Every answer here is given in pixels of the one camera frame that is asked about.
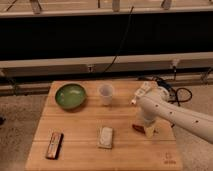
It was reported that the green ceramic bowl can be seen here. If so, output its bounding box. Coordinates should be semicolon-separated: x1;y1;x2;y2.
55;83;87;110

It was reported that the brown chocolate bar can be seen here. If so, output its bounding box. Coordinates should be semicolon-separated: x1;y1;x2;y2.
46;132;64;160

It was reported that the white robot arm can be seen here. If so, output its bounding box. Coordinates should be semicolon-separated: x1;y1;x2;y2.
135;91;213;144

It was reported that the red chili pepper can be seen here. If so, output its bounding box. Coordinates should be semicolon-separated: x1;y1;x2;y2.
132;124;145;134

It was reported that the black coiled cable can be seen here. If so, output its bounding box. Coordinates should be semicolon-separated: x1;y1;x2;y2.
137;75;193;107

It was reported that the white plastic bottle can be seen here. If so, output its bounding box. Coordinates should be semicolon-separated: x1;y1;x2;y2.
131;81;152;105

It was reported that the black hanging cable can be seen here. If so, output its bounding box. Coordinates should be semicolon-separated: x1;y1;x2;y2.
101;5;135;74

